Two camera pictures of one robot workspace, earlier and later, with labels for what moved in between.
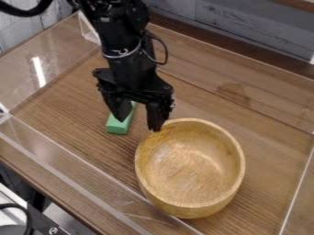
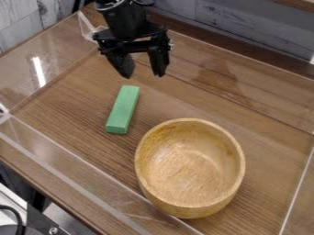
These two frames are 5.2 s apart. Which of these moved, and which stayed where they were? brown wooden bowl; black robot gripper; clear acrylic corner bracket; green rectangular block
Moved: black robot gripper
Stayed: clear acrylic corner bracket; brown wooden bowl; green rectangular block
